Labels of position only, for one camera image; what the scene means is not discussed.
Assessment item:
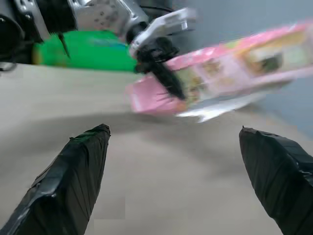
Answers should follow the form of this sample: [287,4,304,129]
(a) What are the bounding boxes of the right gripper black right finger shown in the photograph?
[239,125,313,235]

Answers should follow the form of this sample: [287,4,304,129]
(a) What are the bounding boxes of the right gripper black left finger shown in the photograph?
[0,123,112,235]

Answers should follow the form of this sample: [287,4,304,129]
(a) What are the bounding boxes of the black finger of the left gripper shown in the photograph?
[151,61,187,101]

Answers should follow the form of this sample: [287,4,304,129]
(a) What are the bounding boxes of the pink snack package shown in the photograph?
[124,21,313,123]

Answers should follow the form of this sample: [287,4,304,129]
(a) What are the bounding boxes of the green basket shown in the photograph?
[31,30,138,73]

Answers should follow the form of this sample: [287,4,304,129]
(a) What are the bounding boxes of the dark robot torso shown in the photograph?
[0,0,51,72]

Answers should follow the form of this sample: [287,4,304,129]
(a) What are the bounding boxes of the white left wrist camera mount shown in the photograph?
[129,8,198,58]

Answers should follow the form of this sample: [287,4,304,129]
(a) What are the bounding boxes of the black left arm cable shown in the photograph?
[56,31,72,60]

